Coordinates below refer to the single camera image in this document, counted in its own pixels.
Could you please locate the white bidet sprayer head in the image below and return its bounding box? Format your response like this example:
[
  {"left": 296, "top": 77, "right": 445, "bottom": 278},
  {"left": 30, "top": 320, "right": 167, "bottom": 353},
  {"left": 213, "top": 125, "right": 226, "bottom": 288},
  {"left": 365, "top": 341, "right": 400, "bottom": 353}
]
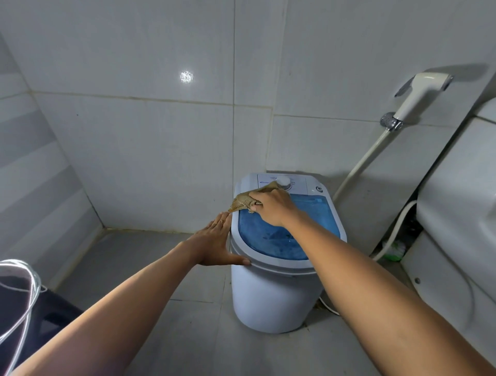
[{"left": 393, "top": 72, "right": 454, "bottom": 123}]

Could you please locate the white drain hose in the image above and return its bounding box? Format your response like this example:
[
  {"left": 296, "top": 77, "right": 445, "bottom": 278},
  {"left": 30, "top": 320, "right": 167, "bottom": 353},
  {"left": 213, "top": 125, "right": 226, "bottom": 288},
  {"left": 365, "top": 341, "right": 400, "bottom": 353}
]
[{"left": 371, "top": 199, "right": 419, "bottom": 262}]

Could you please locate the metal wire bucket handle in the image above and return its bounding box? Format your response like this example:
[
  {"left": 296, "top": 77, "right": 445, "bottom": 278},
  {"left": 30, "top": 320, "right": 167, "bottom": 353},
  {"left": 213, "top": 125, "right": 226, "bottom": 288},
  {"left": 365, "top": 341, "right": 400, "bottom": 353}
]
[{"left": 0, "top": 259, "right": 48, "bottom": 376}]

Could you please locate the blue transparent washer lid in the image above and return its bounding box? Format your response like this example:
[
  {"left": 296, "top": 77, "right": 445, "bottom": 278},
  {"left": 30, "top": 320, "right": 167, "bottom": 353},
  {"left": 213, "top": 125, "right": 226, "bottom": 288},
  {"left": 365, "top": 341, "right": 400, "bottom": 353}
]
[{"left": 237, "top": 193, "right": 342, "bottom": 262}]

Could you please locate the green plastic item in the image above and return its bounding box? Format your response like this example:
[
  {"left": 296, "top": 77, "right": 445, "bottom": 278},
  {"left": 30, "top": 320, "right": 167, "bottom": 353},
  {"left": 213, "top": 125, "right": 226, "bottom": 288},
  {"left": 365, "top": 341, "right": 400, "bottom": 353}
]
[{"left": 382, "top": 240, "right": 407, "bottom": 262}]

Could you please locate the brown cleaning cloth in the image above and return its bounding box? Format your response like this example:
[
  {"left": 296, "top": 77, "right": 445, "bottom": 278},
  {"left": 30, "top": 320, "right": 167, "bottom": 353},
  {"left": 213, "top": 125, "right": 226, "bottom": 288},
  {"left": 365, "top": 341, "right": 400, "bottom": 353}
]
[{"left": 227, "top": 181, "right": 284, "bottom": 215}]

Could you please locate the person's left forearm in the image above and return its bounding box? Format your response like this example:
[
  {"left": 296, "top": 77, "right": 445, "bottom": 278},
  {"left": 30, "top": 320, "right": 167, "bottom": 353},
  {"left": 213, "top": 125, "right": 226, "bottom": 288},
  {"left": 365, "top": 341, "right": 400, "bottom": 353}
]
[{"left": 11, "top": 242, "right": 200, "bottom": 376}]

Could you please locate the person's right forearm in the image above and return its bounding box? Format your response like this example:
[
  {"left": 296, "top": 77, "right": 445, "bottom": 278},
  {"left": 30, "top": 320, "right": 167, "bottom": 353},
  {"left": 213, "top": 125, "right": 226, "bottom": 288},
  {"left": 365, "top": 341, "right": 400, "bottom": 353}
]
[{"left": 285, "top": 214, "right": 496, "bottom": 376}]

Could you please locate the person's right hand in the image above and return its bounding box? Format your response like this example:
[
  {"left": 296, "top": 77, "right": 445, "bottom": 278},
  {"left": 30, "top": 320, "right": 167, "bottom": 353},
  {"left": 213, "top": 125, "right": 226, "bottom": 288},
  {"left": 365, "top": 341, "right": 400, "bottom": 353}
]
[{"left": 247, "top": 188, "right": 307, "bottom": 230}]

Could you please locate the white bidet sprayer hose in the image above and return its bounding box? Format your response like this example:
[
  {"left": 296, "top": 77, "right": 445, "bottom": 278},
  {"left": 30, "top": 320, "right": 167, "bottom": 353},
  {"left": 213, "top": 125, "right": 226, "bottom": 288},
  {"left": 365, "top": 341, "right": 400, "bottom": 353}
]
[{"left": 332, "top": 128, "right": 392, "bottom": 203}]

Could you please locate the person's left hand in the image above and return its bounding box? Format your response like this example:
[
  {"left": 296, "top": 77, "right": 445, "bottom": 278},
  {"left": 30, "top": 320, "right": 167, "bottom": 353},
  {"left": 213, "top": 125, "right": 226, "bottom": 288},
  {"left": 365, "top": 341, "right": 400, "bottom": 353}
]
[{"left": 185, "top": 211, "right": 252, "bottom": 268}]

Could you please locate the white power cable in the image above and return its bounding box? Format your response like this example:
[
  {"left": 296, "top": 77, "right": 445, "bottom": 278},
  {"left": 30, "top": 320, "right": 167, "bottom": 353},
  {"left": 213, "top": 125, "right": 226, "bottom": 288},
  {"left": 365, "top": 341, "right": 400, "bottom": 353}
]
[{"left": 319, "top": 292, "right": 340, "bottom": 317}]

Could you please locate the white toilet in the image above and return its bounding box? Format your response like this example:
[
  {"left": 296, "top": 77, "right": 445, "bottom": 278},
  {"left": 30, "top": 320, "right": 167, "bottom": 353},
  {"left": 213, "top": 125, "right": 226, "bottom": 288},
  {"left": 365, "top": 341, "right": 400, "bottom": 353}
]
[{"left": 401, "top": 97, "right": 496, "bottom": 367}]

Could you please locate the chrome sprayer wall holder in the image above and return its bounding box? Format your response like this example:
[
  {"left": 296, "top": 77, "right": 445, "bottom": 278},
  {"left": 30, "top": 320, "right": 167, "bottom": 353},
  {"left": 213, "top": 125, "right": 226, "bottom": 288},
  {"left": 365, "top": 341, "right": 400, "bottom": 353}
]
[{"left": 379, "top": 112, "right": 404, "bottom": 132}]

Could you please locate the white mini washing machine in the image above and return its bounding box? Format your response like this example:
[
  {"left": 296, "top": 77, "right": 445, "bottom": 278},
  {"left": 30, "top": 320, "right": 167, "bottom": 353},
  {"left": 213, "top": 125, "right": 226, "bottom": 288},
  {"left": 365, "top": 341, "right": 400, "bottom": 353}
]
[{"left": 229, "top": 172, "right": 348, "bottom": 335}]

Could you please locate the dark bucket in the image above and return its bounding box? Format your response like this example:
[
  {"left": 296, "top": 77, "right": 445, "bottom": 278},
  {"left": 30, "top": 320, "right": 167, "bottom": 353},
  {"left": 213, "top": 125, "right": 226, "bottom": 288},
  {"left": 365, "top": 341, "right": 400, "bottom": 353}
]
[{"left": 0, "top": 285, "right": 84, "bottom": 376}]

